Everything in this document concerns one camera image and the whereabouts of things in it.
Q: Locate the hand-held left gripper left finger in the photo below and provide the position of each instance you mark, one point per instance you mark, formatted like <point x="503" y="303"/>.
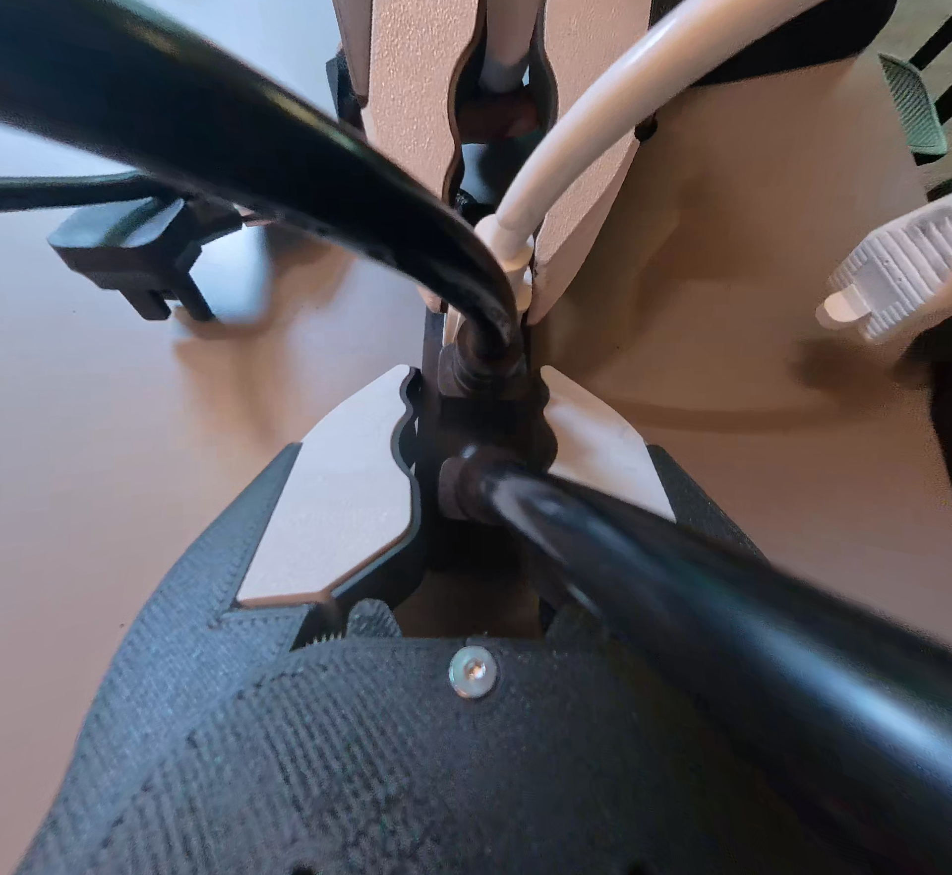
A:
<point x="335" y="510"/>

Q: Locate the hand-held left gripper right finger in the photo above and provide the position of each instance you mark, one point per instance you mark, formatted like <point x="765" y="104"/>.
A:
<point x="610" y="458"/>

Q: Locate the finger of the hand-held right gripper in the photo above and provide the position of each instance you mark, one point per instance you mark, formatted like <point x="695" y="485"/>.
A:
<point x="595" y="12"/>
<point x="416" y="34"/>

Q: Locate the black power strip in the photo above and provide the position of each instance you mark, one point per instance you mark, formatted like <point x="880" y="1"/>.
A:
<point x="476" y="428"/>

